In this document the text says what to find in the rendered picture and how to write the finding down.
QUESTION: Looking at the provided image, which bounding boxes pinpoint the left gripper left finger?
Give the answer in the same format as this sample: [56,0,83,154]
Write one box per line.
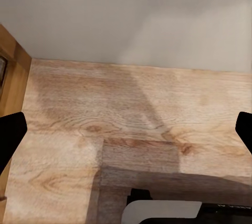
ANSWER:
[0,111,27,174]

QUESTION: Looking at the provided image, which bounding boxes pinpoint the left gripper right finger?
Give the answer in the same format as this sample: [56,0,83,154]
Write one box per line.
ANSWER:
[235,111,252,154]

